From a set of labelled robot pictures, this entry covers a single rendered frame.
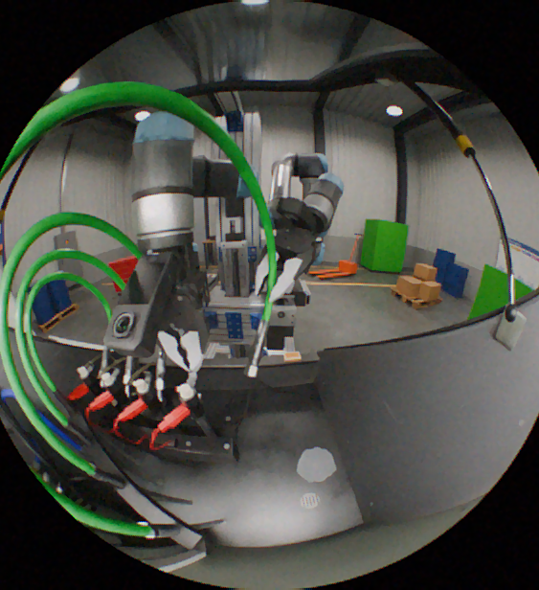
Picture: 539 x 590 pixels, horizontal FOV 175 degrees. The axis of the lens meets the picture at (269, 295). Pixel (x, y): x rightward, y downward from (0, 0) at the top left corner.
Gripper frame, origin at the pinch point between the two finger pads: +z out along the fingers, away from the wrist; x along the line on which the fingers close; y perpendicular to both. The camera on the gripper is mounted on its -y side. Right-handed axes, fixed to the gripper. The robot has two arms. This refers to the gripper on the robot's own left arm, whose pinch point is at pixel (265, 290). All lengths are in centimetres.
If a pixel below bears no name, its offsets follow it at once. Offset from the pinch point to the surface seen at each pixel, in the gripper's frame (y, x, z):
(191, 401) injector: -5.5, -0.8, 20.7
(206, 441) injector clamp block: 2.7, -3.5, 31.7
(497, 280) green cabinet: 117, -225, -173
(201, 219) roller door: 346, 515, -222
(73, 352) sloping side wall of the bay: -13.4, 27.6, 34.0
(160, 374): -2.6, 9.1, 23.6
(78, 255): -21.6, 19.7, 11.7
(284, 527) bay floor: 3, -29, 44
